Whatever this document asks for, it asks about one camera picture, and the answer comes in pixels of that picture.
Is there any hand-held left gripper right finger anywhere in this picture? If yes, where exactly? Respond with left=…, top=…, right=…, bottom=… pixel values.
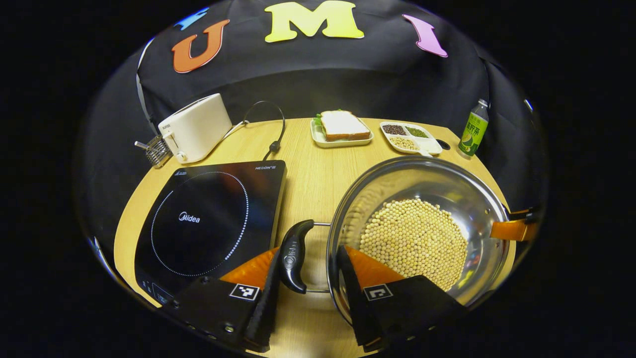
left=338, top=245, right=468, bottom=353

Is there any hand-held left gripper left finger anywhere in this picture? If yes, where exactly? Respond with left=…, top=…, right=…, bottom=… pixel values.
left=161, top=246, right=284, bottom=354

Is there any stainless steel pot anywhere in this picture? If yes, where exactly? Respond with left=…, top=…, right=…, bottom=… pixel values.
left=279, top=157, right=512, bottom=326

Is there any black induction cooktop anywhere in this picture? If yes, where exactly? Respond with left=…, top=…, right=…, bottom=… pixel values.
left=134, top=160, right=288, bottom=305

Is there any heap of soybeans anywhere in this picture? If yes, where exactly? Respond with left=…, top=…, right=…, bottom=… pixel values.
left=359, top=199, right=469, bottom=292

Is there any green drink bottle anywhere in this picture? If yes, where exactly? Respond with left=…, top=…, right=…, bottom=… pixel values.
left=458, top=99, right=489, bottom=159

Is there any white divided dish with beans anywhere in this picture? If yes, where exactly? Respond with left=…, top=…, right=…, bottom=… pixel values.
left=380, top=121, right=443, bottom=157

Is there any white rectangular plate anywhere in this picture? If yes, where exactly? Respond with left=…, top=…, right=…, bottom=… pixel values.
left=311, top=117, right=374, bottom=149

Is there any sandwich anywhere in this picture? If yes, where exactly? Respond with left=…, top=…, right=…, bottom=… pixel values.
left=315, top=110, right=372, bottom=142

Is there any white toaster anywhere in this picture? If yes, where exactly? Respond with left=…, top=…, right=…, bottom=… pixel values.
left=158, top=93, right=233, bottom=165

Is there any black toaster cable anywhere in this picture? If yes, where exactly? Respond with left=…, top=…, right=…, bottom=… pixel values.
left=229, top=100, right=286, bottom=161

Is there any wire mesh basket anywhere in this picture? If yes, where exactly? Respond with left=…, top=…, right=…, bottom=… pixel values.
left=135, top=134, right=172, bottom=169

